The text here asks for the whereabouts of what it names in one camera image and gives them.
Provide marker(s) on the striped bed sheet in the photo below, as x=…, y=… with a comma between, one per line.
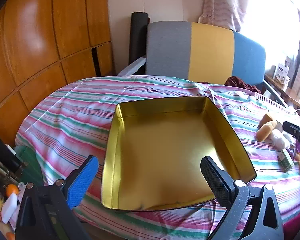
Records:
x=72, y=120

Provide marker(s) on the bread roll toy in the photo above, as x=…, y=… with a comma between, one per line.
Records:
x=266, y=130

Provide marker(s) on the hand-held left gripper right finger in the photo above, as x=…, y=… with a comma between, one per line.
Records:
x=215, y=180

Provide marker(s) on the wooden wardrobe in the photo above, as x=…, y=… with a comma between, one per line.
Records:
x=40, y=30

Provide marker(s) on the dark red cloth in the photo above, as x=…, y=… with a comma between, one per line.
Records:
x=237, y=81

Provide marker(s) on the orange fruit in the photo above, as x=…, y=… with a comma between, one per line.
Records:
x=12, y=189

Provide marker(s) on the green bag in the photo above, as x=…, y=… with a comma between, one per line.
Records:
x=27, y=157

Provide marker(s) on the black rolled mat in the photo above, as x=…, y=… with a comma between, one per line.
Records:
x=137, y=37

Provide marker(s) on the white plastic bottle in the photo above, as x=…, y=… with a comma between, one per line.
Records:
x=8, y=207

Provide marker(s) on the white purple carton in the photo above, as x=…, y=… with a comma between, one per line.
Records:
x=281, y=73

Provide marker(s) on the red blanket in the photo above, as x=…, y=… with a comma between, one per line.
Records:
x=298, y=231

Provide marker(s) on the pink patterned curtain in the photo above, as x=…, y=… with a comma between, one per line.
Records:
x=225, y=5

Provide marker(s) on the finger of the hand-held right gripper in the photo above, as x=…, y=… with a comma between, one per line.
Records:
x=297, y=131

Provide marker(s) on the grey yellow blue chair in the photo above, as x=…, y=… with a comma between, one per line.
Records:
x=210, y=50

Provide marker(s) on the white fluffy ball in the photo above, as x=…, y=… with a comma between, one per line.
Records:
x=280, y=140

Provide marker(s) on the gold metal tin box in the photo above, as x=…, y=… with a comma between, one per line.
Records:
x=165, y=142

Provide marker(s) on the small green box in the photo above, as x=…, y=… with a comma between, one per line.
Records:
x=286, y=159

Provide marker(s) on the wooden side desk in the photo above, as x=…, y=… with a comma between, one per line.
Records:
x=277, y=86

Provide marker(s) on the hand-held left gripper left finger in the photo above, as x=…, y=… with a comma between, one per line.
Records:
x=82, y=180

